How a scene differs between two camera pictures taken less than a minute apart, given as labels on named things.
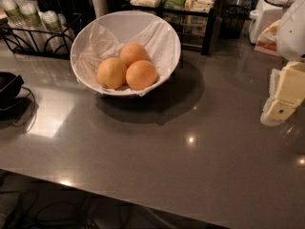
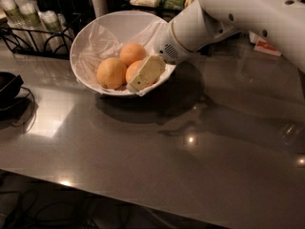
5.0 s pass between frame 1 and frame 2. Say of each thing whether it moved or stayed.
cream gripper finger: moved
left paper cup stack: stayed
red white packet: stayed
